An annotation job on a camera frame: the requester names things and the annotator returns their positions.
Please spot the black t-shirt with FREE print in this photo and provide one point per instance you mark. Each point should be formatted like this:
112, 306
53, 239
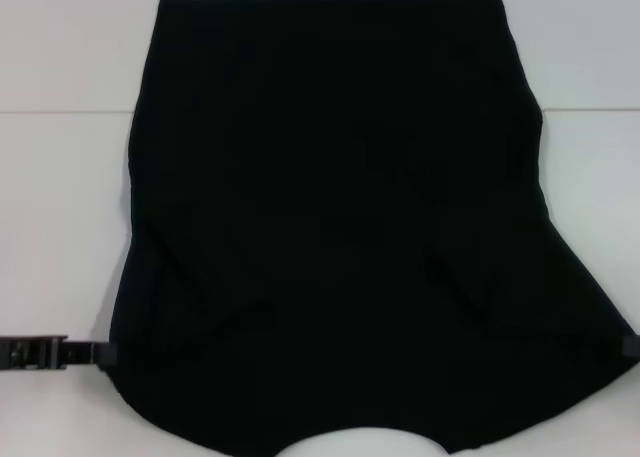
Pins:
325, 202

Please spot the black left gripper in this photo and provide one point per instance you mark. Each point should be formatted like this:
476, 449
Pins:
30, 352

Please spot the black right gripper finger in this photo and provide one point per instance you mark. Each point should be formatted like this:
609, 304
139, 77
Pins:
632, 348

